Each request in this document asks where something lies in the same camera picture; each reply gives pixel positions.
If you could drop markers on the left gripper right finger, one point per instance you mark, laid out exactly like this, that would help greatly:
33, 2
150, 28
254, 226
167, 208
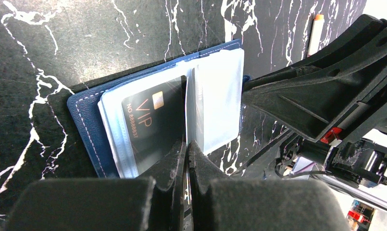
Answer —
220, 203

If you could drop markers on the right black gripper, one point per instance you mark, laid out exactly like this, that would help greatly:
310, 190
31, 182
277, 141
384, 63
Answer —
335, 95

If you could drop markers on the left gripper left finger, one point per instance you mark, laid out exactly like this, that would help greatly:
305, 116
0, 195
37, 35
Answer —
152, 201

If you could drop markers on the blue leather card holder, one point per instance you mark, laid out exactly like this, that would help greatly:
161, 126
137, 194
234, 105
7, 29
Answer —
212, 106

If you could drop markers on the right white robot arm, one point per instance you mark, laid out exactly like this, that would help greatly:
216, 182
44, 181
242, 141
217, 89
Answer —
344, 166

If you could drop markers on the white orange pen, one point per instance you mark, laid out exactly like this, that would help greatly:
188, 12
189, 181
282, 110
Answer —
317, 28

